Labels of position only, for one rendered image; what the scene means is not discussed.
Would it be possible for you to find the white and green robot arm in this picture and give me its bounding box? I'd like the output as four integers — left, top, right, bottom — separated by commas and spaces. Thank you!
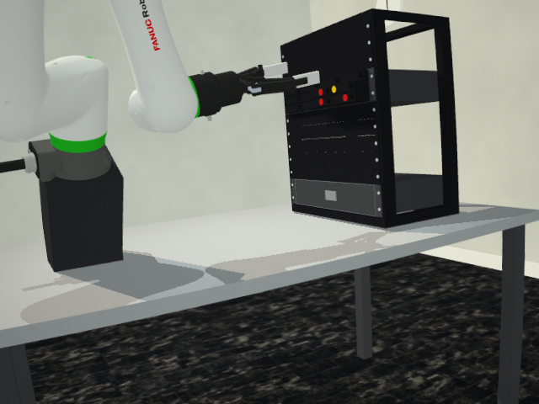
0, 0, 222, 183

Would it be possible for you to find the black server rack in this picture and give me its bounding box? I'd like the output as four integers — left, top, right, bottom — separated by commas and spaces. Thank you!
280, 8, 459, 231

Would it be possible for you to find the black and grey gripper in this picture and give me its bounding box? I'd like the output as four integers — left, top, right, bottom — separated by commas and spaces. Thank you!
214, 62, 320, 107

